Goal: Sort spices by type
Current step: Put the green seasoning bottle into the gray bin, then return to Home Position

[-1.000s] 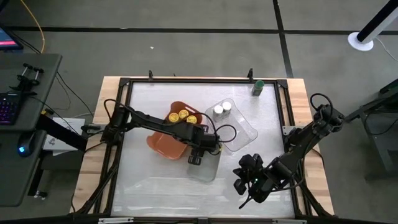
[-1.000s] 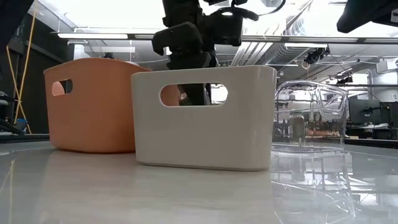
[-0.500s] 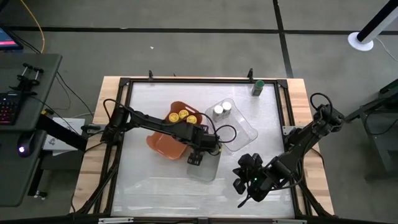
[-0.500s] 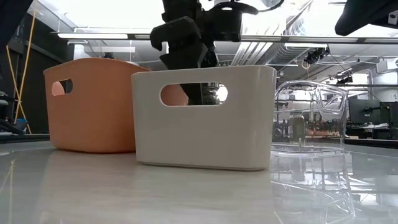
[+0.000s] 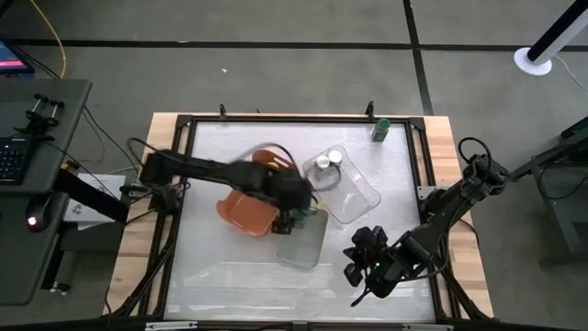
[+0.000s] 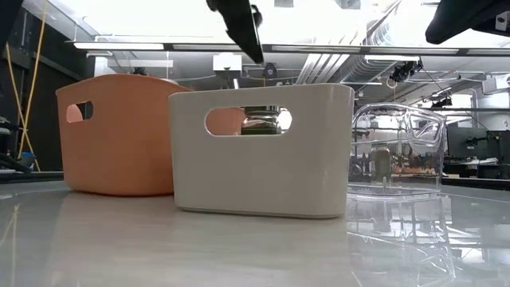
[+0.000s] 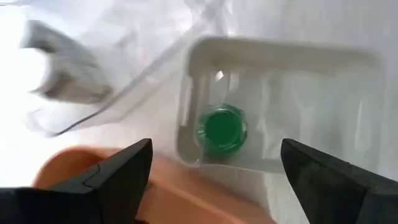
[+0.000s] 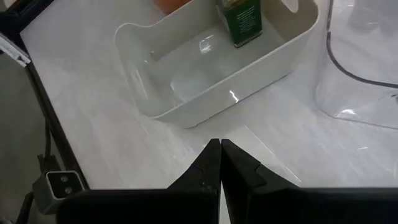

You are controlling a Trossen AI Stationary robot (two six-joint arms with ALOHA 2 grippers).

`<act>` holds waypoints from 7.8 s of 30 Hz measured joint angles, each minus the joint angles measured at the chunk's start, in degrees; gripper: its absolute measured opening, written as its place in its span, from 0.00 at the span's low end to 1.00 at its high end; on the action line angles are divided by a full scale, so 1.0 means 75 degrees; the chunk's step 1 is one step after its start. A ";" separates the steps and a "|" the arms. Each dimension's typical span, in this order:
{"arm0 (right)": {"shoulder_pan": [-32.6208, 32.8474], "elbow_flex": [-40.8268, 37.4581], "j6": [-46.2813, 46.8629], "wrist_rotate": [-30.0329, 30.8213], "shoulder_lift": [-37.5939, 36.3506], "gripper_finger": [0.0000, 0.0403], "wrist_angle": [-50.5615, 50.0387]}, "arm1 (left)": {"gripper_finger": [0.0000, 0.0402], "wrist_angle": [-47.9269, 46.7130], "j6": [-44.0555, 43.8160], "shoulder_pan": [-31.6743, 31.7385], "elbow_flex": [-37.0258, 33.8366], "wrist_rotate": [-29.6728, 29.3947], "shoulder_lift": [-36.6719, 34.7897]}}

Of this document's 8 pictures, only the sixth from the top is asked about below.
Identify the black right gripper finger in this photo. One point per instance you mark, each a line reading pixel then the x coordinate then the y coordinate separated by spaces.
pixel 454 20

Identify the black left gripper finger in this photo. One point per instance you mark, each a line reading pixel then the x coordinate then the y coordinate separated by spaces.
pixel 239 24

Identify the glass jar green spice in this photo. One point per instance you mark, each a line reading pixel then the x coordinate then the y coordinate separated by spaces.
pixel 261 121

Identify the white plastic bin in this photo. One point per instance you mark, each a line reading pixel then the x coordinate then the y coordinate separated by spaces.
pixel 259 175

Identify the orange plastic bin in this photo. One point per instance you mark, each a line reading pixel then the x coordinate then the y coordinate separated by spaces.
pixel 119 151

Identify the white ceiling box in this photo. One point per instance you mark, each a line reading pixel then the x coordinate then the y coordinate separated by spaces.
pixel 227 64

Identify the long ceiling light beam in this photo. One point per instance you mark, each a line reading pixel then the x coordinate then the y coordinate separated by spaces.
pixel 318 48

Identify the dark desk monitor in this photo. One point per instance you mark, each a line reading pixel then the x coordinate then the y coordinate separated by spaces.
pixel 466 143
pixel 500 147

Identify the clear plastic bin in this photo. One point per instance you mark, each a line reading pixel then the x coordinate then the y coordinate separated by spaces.
pixel 398 159

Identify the glass jar dark spice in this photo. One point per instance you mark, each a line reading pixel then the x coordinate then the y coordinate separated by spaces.
pixel 381 161

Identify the round black ceiling camera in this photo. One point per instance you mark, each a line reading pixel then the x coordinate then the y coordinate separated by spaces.
pixel 138 71
pixel 270 71

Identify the black hanging camera mount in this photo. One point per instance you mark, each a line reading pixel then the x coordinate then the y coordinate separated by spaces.
pixel 404 71

